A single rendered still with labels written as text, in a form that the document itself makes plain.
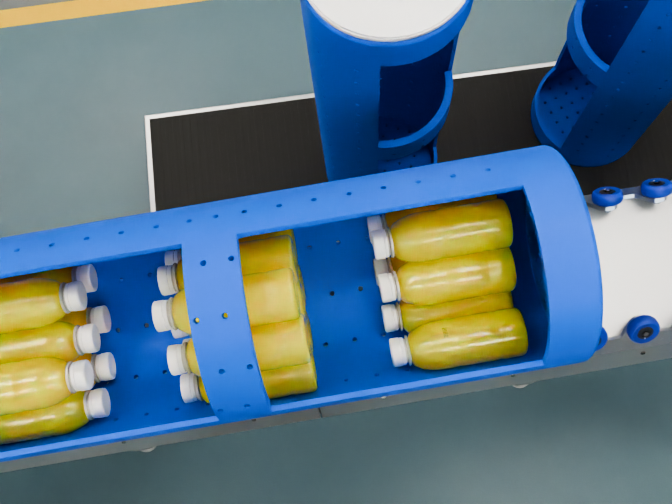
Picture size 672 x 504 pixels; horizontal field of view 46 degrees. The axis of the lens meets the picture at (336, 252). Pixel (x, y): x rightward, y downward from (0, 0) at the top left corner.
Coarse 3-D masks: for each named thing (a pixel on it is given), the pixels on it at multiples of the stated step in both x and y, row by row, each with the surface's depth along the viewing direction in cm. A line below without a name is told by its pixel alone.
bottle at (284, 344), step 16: (304, 320) 101; (256, 336) 99; (272, 336) 99; (288, 336) 99; (304, 336) 99; (192, 352) 100; (256, 352) 99; (272, 352) 99; (288, 352) 99; (304, 352) 100; (192, 368) 100; (272, 368) 101
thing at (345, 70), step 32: (320, 32) 125; (448, 32) 123; (320, 64) 138; (352, 64) 128; (384, 64) 126; (416, 64) 178; (448, 64) 161; (320, 96) 152; (352, 96) 140; (384, 96) 199; (416, 96) 192; (448, 96) 162; (320, 128) 175; (352, 128) 153; (384, 128) 210; (416, 128) 208; (352, 160) 170; (384, 160) 207; (416, 160) 207
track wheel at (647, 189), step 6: (648, 180) 120; (654, 180) 120; (660, 180) 119; (666, 180) 119; (642, 186) 119; (648, 186) 118; (654, 186) 118; (660, 186) 117; (666, 186) 117; (642, 192) 119; (648, 192) 118; (654, 192) 117; (660, 192) 117; (666, 192) 117
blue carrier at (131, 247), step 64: (320, 192) 97; (384, 192) 95; (448, 192) 94; (512, 192) 114; (576, 192) 92; (0, 256) 95; (64, 256) 94; (128, 256) 93; (192, 256) 92; (320, 256) 116; (576, 256) 90; (128, 320) 117; (192, 320) 90; (320, 320) 117; (576, 320) 92; (128, 384) 114; (256, 384) 92; (320, 384) 109; (384, 384) 106; (448, 384) 100; (0, 448) 106; (64, 448) 98
